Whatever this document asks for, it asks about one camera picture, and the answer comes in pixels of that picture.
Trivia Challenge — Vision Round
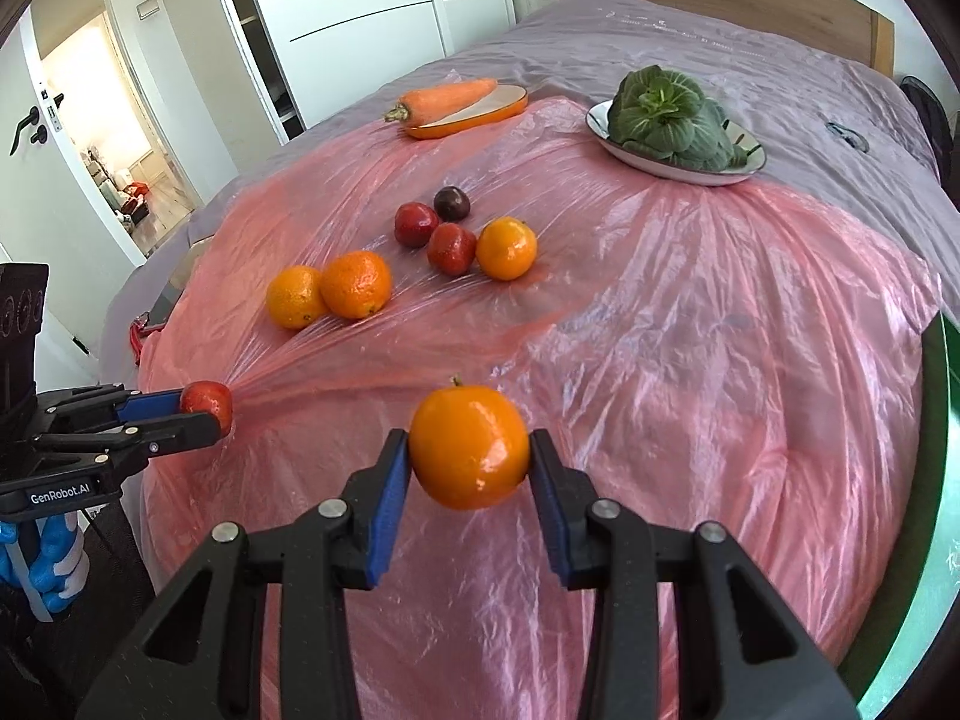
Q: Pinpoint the red apple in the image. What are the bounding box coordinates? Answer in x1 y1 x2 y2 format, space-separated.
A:
179 380 233 437
428 223 477 278
394 202 441 249

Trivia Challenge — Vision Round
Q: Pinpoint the orange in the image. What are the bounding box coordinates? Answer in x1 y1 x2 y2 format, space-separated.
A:
409 383 530 511

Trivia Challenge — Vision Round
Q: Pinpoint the dark plum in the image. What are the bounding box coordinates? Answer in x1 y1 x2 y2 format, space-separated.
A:
433 185 472 223

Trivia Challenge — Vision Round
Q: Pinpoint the blue gloved hand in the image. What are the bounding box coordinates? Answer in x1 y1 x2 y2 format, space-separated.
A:
28 512 89 614

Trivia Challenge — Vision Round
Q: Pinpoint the green tray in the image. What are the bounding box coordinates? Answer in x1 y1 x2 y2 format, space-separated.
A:
839 314 958 718

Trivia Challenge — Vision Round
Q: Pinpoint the orange fruit far left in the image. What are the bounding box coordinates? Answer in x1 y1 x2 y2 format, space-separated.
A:
265 265 327 330

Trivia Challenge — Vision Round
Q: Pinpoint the orange fruit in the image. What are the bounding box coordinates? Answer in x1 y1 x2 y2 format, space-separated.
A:
320 250 392 320
475 216 539 281
265 265 327 330

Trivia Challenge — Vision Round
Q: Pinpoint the pink plastic sheet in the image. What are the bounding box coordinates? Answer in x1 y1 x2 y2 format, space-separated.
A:
136 92 944 720

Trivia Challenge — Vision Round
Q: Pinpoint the red apple front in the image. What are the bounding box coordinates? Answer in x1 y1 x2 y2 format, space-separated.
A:
428 223 477 278

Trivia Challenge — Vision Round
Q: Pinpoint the orange fruit right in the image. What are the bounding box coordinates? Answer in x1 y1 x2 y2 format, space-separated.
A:
475 216 539 281

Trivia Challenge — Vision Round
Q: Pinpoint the carrot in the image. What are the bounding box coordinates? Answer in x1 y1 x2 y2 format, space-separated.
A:
384 78 498 127

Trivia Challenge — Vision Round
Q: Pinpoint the white wardrobe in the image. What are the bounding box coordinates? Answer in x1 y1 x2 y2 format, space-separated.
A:
221 0 516 142

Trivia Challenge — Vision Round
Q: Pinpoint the orange oval dish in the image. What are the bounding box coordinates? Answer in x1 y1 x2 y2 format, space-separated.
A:
404 83 529 140

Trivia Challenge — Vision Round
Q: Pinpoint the small blue object on bed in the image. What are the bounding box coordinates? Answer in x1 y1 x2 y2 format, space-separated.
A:
825 121 871 154

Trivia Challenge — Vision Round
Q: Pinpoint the bok choy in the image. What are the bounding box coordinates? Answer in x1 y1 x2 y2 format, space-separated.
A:
607 65 748 172

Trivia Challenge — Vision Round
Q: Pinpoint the white patterned plate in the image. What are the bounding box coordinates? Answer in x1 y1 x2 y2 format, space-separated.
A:
584 97 768 187

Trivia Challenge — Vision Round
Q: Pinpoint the black backpack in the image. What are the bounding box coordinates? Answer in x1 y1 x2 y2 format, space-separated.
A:
898 75 958 206

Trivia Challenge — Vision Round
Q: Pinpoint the white door with handle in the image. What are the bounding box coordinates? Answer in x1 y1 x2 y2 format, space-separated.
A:
0 13 145 390

